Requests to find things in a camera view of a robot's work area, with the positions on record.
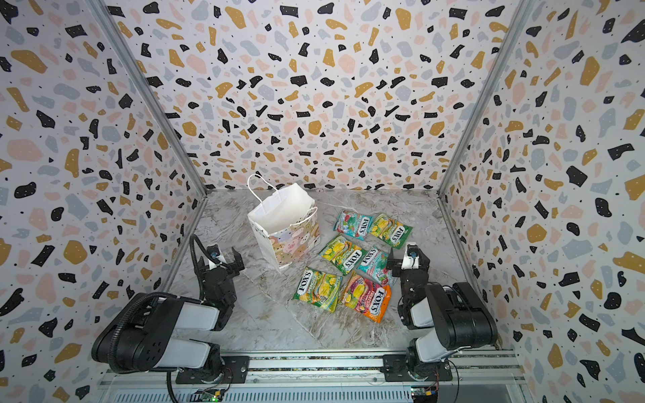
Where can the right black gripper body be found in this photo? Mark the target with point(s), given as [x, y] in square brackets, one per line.
[407, 272]

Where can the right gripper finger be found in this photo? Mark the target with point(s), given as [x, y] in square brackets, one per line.
[393, 264]
[423, 261]

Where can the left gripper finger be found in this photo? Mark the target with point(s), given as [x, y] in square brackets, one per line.
[201, 268]
[237, 265]

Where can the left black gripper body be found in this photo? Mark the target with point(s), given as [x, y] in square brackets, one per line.
[231, 300]

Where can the green white snack packet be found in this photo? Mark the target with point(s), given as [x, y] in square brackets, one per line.
[374, 264]

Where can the yellow green Fox's candy bag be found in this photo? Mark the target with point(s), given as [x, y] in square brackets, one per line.
[390, 231]

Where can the orange snack packet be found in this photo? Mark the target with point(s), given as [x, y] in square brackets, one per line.
[367, 297]

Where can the red green Fox's candy bag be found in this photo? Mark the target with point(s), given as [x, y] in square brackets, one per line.
[353, 224]

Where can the white paper gift bag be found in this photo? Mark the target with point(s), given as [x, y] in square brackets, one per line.
[284, 222]

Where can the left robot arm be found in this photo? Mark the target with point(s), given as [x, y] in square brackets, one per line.
[142, 336]

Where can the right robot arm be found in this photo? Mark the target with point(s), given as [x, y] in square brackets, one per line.
[453, 317]

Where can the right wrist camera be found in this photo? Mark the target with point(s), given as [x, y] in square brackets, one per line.
[411, 259]

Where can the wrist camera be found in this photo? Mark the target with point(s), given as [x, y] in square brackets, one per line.
[411, 259]
[215, 258]

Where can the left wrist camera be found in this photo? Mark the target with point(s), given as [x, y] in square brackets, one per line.
[215, 258]

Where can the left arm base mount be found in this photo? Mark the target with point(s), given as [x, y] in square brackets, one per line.
[229, 369]

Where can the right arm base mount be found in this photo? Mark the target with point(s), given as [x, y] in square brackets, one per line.
[405, 368]

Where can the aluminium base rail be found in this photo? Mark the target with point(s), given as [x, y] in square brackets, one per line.
[363, 375]

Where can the right corner aluminium post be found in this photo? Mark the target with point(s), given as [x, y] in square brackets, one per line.
[524, 8]

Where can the corner aluminium post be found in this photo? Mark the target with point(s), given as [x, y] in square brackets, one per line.
[524, 8]
[100, 12]

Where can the left corner aluminium post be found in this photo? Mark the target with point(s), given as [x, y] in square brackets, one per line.
[100, 12]

